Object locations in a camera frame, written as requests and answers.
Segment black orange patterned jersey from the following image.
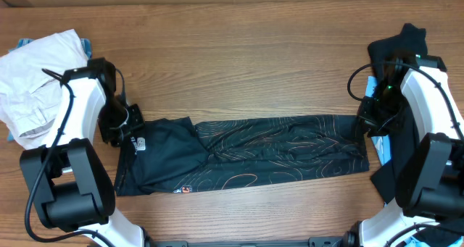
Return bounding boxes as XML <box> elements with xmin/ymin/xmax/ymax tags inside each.
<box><xmin>115</xmin><ymin>115</ymin><xmax>369</xmax><ymax>196</ymax></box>

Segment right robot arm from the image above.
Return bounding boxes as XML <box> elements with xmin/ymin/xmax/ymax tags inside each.
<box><xmin>339</xmin><ymin>54</ymin><xmax>463</xmax><ymax>246</ymax></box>

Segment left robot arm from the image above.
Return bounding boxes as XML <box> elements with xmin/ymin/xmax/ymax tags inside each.
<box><xmin>20</xmin><ymin>58</ymin><xmax>154</xmax><ymax>246</ymax></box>

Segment light blue t-shirt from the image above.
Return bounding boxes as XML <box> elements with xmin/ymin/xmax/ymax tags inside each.
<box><xmin>371</xmin><ymin>105</ymin><xmax>463</xmax><ymax>246</ymax></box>

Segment plain black garment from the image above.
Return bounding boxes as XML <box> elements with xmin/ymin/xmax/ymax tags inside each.
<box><xmin>367</xmin><ymin>22</ymin><xmax>464</xmax><ymax>247</ymax></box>

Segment white folded shorts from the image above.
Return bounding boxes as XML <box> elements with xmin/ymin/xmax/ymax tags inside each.
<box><xmin>1</xmin><ymin>29</ymin><xmax>88</xmax><ymax>149</ymax></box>

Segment blue denim garment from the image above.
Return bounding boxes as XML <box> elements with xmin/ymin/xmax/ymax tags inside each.
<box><xmin>7</xmin><ymin>38</ymin><xmax>93</xmax><ymax>142</ymax></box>

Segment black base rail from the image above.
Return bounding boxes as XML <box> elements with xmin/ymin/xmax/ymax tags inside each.
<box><xmin>146</xmin><ymin>237</ymin><xmax>343</xmax><ymax>247</ymax></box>

